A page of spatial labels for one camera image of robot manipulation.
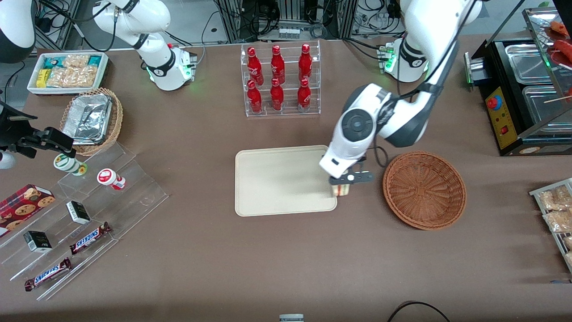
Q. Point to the teal snack packet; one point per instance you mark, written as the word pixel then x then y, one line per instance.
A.
pixel 51 62
pixel 94 60

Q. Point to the triangular sandwich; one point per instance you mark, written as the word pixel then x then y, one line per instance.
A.
pixel 342 190

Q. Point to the small grey device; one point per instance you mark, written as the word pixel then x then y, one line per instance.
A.
pixel 291 318

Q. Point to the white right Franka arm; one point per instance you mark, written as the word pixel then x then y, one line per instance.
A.
pixel 134 18

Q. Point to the green lidded yogurt cup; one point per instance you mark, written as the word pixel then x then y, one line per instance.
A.
pixel 67 163

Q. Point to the yellow snack packet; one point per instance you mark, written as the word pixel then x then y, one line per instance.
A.
pixel 42 78

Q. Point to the red lidded yogurt cup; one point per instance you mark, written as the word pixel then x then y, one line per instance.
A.
pixel 107 176

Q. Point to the cream plastic tray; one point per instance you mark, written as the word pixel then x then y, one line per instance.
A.
pixel 277 179

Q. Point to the wrapped pastry packet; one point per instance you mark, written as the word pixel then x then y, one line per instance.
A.
pixel 556 199
pixel 558 221
pixel 569 259
pixel 567 242

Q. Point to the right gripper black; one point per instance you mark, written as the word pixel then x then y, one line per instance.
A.
pixel 12 133

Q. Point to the white power strip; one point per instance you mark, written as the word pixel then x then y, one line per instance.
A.
pixel 289 32

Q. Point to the aluminium profile rack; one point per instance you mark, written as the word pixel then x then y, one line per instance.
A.
pixel 232 20

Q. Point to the black hot food machine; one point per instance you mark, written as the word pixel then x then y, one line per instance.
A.
pixel 500 118

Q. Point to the light wicker basket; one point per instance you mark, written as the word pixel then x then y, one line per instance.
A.
pixel 116 120

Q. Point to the red cola bottle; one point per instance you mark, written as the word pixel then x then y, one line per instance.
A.
pixel 305 62
pixel 255 67
pixel 277 96
pixel 277 65
pixel 304 96
pixel 254 98

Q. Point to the clear acrylic bottle rack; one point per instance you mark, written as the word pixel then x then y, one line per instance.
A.
pixel 290 114

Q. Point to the small black box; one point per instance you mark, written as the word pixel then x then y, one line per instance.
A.
pixel 38 241
pixel 78 212

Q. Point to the brown round wicker basket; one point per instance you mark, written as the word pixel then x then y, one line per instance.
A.
pixel 424 190

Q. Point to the Snickers chocolate bar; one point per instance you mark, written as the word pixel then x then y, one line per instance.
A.
pixel 89 238
pixel 48 273

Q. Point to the red tartan cookie box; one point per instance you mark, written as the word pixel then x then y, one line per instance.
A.
pixel 22 205

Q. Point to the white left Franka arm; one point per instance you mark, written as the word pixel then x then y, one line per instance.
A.
pixel 415 22

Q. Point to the white plastic snack bin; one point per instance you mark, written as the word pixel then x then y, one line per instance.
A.
pixel 67 91

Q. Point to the clear acrylic stepped shelf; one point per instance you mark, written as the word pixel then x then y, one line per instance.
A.
pixel 134 197

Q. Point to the aluminium foil tray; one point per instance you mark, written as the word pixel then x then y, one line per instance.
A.
pixel 87 118

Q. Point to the clear cracker bag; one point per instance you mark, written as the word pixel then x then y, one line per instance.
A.
pixel 73 77
pixel 76 61

